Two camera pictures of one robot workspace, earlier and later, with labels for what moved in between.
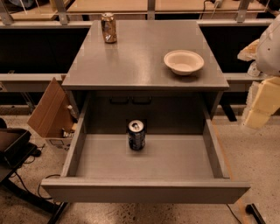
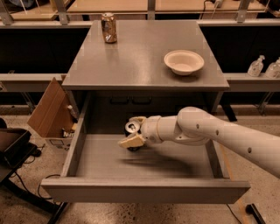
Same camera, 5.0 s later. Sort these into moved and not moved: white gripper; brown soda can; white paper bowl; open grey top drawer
Moved: white gripper
Not moved: open grey top drawer; white paper bowl; brown soda can
